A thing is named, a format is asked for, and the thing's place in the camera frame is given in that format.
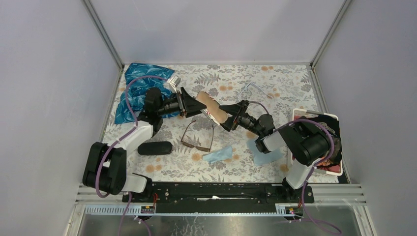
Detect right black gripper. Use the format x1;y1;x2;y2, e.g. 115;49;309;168
213;100;263;137

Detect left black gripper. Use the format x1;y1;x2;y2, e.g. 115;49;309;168
157;87;207;118

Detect flag pattern glasses case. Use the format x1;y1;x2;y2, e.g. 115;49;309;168
196;91;228;125

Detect small light blue cloth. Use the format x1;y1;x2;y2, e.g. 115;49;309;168
202;146;233;164

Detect brown sunglasses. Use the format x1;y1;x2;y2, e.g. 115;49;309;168
180;120;214;152

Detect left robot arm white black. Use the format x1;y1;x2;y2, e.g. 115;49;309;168
82;88;206;202

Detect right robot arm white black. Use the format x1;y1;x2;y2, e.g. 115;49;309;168
219;100;334;203

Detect large light blue cloth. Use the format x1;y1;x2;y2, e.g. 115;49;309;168
246;139;284;166

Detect black glasses case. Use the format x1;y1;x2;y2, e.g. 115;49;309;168
137;141;173;156

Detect blue patterned fabric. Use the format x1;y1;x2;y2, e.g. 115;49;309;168
124;63;175;114

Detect white storage bin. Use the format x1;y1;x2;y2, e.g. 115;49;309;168
287;108;344;177

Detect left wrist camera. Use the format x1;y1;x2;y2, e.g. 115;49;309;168
167;75;181;93

